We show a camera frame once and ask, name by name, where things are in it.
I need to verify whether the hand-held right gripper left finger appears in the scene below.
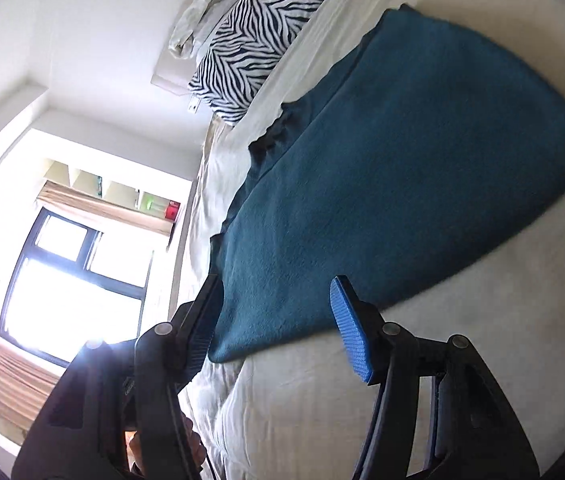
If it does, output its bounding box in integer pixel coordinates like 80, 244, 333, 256
12, 274, 224, 480

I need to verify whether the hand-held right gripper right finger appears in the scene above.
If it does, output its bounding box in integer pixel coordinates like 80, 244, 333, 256
330, 275, 542, 480

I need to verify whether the teal knit sweater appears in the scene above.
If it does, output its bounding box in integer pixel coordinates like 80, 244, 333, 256
207, 4, 565, 365

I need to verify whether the bed with cream sheet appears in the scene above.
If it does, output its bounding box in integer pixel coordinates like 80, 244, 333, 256
175, 0, 565, 480

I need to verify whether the black framed window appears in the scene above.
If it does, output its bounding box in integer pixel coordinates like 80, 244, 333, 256
0, 209, 156, 368

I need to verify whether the beige striped curtain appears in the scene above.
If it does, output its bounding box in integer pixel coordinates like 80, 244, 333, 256
0, 332, 63, 431
36, 180, 176, 238

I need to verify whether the zebra print pillow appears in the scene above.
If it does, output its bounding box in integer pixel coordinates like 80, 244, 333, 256
187, 0, 334, 127

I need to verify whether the white crumpled duvet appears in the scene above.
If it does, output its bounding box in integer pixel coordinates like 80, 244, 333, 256
168, 0, 273, 58

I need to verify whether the white wall shelf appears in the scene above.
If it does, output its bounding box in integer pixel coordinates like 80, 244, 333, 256
42, 157, 183, 221

